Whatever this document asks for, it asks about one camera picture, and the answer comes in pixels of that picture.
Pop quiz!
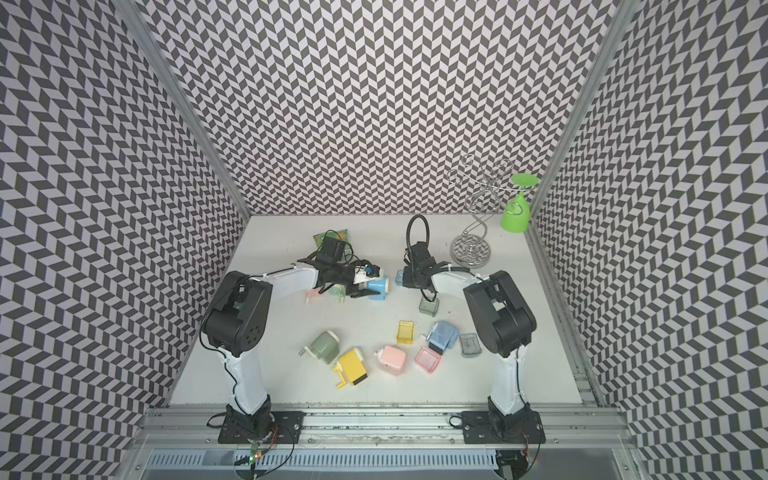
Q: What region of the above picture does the sage green pencil sharpener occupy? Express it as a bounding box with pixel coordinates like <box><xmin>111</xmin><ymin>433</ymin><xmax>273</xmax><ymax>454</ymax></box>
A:
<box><xmin>298</xmin><ymin>330</ymin><xmax>340</xmax><ymax>365</ymax></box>

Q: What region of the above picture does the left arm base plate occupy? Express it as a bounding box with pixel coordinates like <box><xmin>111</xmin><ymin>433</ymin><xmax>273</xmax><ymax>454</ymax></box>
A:
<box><xmin>218</xmin><ymin>411</ymin><xmax>305</xmax><ymax>445</ymax></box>

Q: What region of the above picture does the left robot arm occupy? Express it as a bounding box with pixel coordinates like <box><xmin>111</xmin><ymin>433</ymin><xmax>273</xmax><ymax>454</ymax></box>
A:
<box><xmin>199</xmin><ymin>237</ymin><xmax>381</xmax><ymax>420</ymax></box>

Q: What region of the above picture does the yellow pencil sharpener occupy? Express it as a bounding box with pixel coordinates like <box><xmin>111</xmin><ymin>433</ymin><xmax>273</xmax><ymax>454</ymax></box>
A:
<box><xmin>333</xmin><ymin>348</ymin><xmax>368</xmax><ymax>389</ymax></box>

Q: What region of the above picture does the metal wire glass rack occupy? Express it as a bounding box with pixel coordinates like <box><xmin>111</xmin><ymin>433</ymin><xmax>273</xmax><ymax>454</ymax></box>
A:
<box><xmin>449</xmin><ymin>154</ymin><xmax>511</xmax><ymax>269</ymax></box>

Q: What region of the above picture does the grey transparent tray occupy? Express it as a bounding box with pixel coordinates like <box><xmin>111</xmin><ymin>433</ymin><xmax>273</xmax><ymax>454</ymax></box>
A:
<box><xmin>459</xmin><ymin>333</ymin><xmax>482</xmax><ymax>358</ymax></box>

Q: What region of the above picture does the green snack bag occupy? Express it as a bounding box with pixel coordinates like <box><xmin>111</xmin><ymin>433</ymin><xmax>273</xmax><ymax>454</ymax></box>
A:
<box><xmin>313</xmin><ymin>229</ymin><xmax>349</xmax><ymax>249</ymax></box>

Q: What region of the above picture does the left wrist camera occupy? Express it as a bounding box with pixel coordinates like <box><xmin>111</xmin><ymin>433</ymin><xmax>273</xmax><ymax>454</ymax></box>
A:
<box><xmin>353</xmin><ymin>261</ymin><xmax>383</xmax><ymax>284</ymax></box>

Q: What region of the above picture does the light blue pencil sharpener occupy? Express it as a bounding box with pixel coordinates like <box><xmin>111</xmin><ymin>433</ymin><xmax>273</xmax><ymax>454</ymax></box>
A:
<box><xmin>426</xmin><ymin>320</ymin><xmax>459</xmax><ymax>355</ymax></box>

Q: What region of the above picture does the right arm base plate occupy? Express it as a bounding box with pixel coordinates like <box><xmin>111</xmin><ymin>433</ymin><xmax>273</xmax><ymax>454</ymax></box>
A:
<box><xmin>460</xmin><ymin>409</ymin><xmax>546</xmax><ymax>445</ymax></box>

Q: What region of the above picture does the pink transparent tray front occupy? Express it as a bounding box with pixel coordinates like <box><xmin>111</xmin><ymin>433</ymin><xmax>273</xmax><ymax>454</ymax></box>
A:
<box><xmin>414</xmin><ymin>346</ymin><xmax>442</xmax><ymax>374</ymax></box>

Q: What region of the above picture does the yellow transparent tray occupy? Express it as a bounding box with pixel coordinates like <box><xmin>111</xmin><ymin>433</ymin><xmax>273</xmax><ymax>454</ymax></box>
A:
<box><xmin>396</xmin><ymin>321</ymin><xmax>415</xmax><ymax>345</ymax></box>

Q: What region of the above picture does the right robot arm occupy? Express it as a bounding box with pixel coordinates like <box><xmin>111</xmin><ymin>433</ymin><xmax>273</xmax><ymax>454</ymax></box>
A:
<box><xmin>402</xmin><ymin>241</ymin><xmax>537</xmax><ymax>418</ymax></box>

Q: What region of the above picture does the green plastic wine glass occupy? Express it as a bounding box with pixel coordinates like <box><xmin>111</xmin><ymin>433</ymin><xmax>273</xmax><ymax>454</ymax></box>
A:
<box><xmin>501</xmin><ymin>173</ymin><xmax>539</xmax><ymax>233</ymax></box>

